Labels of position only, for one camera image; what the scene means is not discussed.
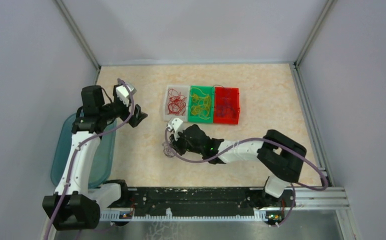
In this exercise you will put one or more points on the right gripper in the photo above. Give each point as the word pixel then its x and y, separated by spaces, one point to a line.
pixel 175 143

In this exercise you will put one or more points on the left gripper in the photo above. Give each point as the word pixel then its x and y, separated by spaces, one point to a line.
pixel 138 116

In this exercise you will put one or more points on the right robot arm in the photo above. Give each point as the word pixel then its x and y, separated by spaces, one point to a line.
pixel 280 154

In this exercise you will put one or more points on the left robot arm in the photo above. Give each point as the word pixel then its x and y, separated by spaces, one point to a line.
pixel 73 206

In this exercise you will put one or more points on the white plastic bin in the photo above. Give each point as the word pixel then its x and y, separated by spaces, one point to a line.
pixel 176 102

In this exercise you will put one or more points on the green plastic bin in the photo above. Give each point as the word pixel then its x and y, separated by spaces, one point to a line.
pixel 201 104

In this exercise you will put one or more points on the red plastic bin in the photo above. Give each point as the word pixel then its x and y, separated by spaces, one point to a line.
pixel 226 105

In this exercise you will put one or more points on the teal plastic basin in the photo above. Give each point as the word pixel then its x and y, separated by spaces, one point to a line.
pixel 102 162

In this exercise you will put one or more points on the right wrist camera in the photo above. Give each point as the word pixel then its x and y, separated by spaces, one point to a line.
pixel 175 125

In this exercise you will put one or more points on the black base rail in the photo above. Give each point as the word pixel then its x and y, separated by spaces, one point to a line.
pixel 200 202

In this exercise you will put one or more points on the aluminium frame rail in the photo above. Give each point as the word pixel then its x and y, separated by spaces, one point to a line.
pixel 333 198

